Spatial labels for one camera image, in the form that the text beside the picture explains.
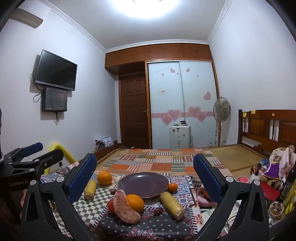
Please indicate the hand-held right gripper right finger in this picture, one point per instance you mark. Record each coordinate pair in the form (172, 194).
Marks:
(207, 178)

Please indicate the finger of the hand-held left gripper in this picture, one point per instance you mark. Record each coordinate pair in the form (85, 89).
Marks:
(50, 157)
(32, 148)

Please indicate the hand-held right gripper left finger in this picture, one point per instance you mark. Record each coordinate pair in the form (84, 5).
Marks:
(83, 178)

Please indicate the yellow banana piece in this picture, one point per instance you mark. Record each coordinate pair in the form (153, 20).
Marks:
(90, 188)
(172, 206)

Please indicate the large orange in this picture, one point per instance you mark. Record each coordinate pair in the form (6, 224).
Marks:
(104, 177)
(135, 202)

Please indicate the dark red jujube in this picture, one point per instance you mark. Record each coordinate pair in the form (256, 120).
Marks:
(158, 210)
(113, 191)

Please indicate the small tangerine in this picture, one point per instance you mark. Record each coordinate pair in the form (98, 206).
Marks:
(172, 187)

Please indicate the red tomato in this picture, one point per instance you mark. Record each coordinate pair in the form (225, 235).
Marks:
(111, 206)

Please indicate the peeled pomelo segment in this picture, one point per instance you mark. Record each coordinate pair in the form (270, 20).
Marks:
(123, 208)

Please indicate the purple round plate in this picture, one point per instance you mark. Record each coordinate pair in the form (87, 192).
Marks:
(143, 184)

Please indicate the yellow foam tube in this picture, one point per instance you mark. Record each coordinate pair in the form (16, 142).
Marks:
(62, 150)

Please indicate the pink cloth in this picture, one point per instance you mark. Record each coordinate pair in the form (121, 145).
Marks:
(203, 199)

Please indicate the printed patchwork blanket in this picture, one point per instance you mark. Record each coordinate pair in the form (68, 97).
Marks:
(182, 201)

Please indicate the pile of clothes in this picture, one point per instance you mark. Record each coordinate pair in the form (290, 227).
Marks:
(104, 141)

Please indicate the white spray bottle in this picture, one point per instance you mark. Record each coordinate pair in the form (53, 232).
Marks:
(254, 177)

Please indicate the striped orange patchwork blanket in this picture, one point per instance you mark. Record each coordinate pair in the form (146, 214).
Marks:
(161, 162)

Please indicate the dark item on appliance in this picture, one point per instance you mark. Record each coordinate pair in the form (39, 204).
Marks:
(183, 122)

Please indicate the red box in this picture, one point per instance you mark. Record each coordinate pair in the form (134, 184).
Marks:
(270, 192)

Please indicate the standing electric fan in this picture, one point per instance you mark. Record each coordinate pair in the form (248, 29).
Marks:
(222, 109)

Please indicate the small patterned bowl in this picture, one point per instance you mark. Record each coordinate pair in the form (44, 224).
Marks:
(276, 209)

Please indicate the dark glass bottle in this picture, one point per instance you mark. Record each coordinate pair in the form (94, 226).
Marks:
(285, 185)

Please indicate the brown wooden door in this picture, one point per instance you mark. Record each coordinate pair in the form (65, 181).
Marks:
(134, 109)

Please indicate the white air conditioner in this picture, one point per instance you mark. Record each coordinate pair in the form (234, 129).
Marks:
(25, 18)

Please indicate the wooden wardrobe with heart stickers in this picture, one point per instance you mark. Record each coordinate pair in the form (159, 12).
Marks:
(161, 52)

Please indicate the ceiling light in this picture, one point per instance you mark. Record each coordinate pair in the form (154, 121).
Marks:
(138, 7)

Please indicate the small black wall monitor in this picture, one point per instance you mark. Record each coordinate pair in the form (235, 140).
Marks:
(54, 99)

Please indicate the black wall television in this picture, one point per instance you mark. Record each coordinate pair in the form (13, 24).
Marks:
(56, 70)

